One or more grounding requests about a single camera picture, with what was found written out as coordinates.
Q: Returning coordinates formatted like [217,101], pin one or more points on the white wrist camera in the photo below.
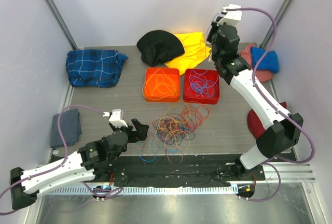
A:
[115,118]
[231,15]

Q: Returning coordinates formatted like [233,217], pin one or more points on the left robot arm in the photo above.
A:
[89,162]

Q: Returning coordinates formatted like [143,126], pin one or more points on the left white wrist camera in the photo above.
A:
[115,118]

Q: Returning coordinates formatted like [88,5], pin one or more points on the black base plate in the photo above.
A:
[178,171]

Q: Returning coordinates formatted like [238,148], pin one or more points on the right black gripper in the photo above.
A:
[214,28]

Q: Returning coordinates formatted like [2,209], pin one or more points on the orange plastic box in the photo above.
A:
[162,84]

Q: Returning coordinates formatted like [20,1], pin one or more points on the white cable duct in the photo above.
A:
[82,190]

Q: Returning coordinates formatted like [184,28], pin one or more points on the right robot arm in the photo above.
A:
[281,127]

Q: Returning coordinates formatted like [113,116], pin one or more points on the grey cloth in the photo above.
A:
[70,127]

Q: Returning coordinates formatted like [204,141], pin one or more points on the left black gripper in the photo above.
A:
[140,134]

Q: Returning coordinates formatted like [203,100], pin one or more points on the dark red cloth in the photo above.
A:
[254,124]

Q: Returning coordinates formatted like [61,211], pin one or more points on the black cloth hat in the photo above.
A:
[158,47]

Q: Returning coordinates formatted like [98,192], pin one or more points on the blue plaid cloth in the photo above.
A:
[100,68]

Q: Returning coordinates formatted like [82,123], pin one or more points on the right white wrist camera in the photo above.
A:
[231,15]

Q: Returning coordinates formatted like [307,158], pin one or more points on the red plastic box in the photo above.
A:
[201,86]

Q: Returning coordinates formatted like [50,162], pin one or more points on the yellow cloth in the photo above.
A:
[196,51]

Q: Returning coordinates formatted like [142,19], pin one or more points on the pink cloth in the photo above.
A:
[262,75]

